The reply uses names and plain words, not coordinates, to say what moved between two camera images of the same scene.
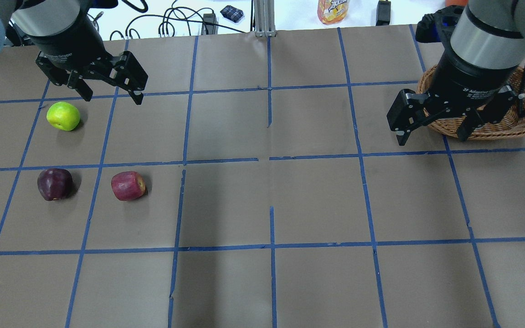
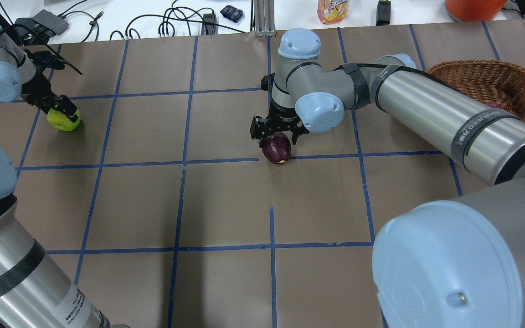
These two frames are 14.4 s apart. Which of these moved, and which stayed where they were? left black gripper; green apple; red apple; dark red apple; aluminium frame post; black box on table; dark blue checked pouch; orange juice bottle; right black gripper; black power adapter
Moved: left black gripper; right black gripper; red apple; dark red apple
Stayed: black power adapter; dark blue checked pouch; green apple; orange juice bottle; black box on table; aluminium frame post
